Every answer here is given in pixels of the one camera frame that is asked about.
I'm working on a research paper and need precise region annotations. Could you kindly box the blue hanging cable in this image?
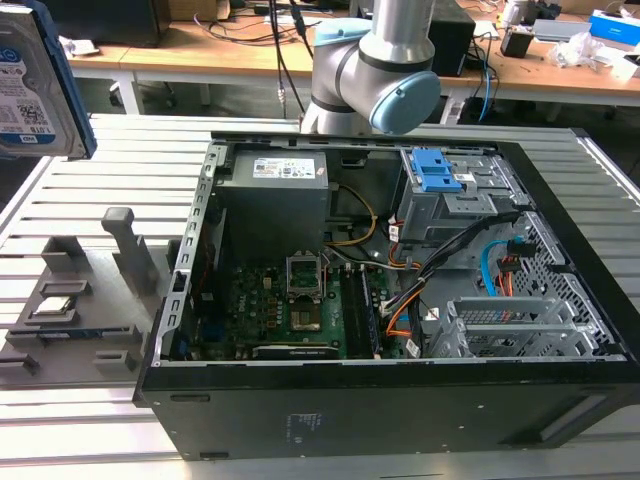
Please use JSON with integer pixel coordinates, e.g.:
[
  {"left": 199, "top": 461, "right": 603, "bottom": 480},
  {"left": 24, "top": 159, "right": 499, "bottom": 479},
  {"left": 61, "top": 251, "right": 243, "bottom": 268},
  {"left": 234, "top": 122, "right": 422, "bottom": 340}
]
[{"left": 477, "top": 64, "right": 499, "bottom": 124}]

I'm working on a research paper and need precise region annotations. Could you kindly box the thin black cable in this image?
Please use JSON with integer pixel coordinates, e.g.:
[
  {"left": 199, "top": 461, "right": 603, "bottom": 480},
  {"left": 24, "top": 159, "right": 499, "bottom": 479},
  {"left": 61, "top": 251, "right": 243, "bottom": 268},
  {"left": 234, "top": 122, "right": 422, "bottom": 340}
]
[{"left": 269, "top": 0, "right": 314, "bottom": 120}]

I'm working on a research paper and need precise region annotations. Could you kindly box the grey parts rack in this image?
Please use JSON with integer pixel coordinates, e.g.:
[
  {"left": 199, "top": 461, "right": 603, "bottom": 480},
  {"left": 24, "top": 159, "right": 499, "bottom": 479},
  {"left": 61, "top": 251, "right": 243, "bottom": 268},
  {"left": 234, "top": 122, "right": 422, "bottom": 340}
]
[{"left": 0, "top": 207, "right": 162, "bottom": 387}]

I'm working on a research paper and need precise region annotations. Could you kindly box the small black box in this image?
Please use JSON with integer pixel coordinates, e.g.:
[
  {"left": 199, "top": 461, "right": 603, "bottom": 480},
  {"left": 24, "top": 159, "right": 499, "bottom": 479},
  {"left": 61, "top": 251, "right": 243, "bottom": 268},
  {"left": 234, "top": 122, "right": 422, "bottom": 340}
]
[{"left": 500, "top": 27, "right": 534, "bottom": 58}]

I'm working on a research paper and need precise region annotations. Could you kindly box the red orange wire plug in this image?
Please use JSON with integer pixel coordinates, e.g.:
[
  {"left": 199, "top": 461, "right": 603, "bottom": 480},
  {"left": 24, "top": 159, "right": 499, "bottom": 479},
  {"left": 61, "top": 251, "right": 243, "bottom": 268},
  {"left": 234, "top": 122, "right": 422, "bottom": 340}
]
[{"left": 497, "top": 239, "right": 531, "bottom": 297}]

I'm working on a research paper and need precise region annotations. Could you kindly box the silver CPU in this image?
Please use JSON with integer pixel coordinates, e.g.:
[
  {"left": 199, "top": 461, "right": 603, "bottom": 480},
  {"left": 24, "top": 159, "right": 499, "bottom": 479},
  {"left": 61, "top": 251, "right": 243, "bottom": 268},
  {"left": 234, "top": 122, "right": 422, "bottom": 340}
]
[{"left": 32, "top": 297, "right": 76, "bottom": 316}]

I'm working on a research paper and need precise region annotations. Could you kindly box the black cable bundle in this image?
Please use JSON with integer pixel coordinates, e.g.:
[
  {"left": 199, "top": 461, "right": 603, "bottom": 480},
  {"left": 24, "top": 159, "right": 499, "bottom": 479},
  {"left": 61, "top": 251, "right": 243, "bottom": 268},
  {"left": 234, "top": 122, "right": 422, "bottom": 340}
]
[{"left": 379, "top": 209, "right": 519, "bottom": 317}]

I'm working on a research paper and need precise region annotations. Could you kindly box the green motherboard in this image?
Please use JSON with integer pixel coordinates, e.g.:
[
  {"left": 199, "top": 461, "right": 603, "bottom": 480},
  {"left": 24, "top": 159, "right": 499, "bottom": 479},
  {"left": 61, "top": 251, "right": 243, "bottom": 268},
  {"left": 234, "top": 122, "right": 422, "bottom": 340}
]
[{"left": 194, "top": 249, "right": 401, "bottom": 361}]

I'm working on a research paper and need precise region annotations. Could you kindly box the wooden desk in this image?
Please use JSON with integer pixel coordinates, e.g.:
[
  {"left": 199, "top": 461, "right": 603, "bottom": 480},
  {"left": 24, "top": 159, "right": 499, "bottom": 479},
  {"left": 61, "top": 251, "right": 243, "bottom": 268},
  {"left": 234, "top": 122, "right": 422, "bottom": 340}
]
[{"left": 59, "top": 9, "right": 640, "bottom": 109}]

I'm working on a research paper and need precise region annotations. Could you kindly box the blue cardboard box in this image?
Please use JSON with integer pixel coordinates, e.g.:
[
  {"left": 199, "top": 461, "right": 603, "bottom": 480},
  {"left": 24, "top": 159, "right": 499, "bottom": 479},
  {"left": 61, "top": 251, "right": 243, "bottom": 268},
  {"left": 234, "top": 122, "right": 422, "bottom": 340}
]
[{"left": 588, "top": 8, "right": 640, "bottom": 39}]

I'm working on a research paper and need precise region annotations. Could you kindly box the hard disk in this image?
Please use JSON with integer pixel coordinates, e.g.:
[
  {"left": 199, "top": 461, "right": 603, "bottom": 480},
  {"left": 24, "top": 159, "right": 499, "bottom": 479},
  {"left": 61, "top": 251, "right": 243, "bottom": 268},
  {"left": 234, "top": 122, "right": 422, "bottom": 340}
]
[{"left": 0, "top": 0, "right": 99, "bottom": 162}]

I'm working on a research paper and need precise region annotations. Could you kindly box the yellow wire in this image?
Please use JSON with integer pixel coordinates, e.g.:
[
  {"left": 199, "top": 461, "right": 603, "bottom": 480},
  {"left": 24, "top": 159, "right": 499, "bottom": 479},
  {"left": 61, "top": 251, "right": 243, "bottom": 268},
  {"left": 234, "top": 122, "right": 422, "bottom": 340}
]
[{"left": 322, "top": 184, "right": 380, "bottom": 247}]

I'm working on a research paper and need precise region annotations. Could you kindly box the grey power supply unit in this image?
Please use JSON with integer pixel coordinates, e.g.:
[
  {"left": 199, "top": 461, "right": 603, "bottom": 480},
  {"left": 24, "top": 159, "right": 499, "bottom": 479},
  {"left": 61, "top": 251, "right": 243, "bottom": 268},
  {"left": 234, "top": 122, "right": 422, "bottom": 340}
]
[{"left": 214, "top": 149, "right": 331, "bottom": 251}]

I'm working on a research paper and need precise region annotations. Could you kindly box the light blue wire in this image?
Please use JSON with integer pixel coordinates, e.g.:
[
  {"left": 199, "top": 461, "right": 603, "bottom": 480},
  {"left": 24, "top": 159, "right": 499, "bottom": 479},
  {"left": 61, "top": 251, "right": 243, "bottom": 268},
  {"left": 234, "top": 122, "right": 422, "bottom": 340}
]
[{"left": 479, "top": 239, "right": 512, "bottom": 297}]

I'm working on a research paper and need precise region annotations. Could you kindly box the black open PC case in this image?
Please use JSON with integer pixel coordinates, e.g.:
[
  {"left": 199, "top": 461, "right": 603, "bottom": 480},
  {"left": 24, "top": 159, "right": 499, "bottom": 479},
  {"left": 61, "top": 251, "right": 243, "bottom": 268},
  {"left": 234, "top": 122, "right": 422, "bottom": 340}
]
[{"left": 132, "top": 127, "right": 640, "bottom": 461}]

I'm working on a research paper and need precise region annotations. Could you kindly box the blue plastic drive latch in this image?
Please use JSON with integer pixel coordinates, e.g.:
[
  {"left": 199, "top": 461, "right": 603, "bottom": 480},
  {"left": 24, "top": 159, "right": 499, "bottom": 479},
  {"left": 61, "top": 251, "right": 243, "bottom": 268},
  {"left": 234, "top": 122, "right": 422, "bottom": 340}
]
[{"left": 412, "top": 148, "right": 464, "bottom": 194}]

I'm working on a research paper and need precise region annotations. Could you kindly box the black RAM stick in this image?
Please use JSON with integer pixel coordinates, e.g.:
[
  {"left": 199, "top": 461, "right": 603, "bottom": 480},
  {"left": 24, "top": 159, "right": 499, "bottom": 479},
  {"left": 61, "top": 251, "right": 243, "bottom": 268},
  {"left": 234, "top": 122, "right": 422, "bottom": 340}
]
[{"left": 358, "top": 267, "right": 384, "bottom": 359}]

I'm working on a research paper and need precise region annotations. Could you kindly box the silver metal disk bay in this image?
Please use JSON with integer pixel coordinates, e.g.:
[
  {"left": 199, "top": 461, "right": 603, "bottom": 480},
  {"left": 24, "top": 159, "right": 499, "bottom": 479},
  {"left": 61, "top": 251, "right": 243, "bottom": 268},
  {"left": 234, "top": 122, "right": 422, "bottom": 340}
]
[{"left": 428, "top": 297, "right": 601, "bottom": 359}]

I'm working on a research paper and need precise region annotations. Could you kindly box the black speaker box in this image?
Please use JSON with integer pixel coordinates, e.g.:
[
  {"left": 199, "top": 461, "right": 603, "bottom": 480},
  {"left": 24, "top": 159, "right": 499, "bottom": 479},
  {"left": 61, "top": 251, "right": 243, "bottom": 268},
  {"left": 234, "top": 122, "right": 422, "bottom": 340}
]
[{"left": 428, "top": 7, "right": 476, "bottom": 78}]

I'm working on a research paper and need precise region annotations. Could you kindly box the large black box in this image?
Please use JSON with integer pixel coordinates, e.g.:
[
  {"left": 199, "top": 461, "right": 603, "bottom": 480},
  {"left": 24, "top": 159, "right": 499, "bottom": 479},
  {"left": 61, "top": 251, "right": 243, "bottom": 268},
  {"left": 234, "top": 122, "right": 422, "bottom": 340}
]
[{"left": 49, "top": 0, "right": 172, "bottom": 47}]

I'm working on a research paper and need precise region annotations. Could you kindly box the CPU socket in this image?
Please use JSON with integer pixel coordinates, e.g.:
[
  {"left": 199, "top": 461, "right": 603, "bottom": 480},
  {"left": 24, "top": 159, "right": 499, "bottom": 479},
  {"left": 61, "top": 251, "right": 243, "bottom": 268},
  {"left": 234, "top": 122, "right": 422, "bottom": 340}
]
[{"left": 284, "top": 254, "right": 326, "bottom": 305}]

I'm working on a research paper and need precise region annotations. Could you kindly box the crumpled clear plastic bag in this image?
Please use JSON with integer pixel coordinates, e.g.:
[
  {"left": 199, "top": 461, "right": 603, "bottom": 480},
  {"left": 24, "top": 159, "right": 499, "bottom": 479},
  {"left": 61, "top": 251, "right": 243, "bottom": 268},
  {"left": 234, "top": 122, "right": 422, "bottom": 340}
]
[{"left": 548, "top": 32, "right": 607, "bottom": 69}]

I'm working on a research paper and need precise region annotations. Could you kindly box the black graphics card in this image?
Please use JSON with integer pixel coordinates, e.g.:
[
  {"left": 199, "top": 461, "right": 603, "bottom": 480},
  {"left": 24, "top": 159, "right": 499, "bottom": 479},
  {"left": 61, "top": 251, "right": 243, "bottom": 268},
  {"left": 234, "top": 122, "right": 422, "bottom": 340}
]
[{"left": 251, "top": 342, "right": 346, "bottom": 360}]

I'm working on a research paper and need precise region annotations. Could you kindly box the orange wire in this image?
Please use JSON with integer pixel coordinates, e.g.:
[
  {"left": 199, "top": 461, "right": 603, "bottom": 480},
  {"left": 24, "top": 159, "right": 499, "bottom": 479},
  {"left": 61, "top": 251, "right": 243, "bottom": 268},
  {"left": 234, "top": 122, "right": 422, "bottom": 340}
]
[{"left": 386, "top": 294, "right": 426, "bottom": 337}]

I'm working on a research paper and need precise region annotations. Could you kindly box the silver metal drive cage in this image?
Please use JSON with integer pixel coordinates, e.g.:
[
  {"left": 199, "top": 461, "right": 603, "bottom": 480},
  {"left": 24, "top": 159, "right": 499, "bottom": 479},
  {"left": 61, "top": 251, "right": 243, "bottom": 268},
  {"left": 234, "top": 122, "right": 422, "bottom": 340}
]
[{"left": 399, "top": 147, "right": 531, "bottom": 246}]

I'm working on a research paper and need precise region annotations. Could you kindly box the grey flat box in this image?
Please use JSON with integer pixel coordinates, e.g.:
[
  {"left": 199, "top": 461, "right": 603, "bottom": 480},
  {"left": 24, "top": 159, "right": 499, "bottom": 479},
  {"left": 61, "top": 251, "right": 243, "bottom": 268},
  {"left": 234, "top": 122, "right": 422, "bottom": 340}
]
[{"left": 532, "top": 18, "right": 594, "bottom": 43}]

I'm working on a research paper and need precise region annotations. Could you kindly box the square chipset heatsink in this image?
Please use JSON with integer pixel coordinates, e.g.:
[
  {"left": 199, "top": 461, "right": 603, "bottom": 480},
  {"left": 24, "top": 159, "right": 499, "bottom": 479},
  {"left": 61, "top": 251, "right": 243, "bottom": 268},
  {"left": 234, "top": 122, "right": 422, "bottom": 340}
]
[{"left": 289, "top": 309, "right": 322, "bottom": 334}]

